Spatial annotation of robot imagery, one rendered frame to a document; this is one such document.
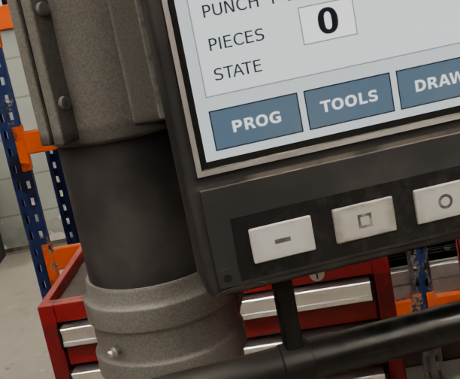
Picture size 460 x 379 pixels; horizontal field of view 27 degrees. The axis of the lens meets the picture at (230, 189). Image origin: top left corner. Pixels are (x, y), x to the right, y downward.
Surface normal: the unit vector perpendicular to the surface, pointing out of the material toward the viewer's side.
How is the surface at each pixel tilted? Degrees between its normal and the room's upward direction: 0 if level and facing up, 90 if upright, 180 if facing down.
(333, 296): 90
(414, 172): 90
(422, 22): 90
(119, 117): 90
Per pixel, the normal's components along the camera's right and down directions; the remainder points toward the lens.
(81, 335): -0.07, 0.26
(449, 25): 0.18, 0.22
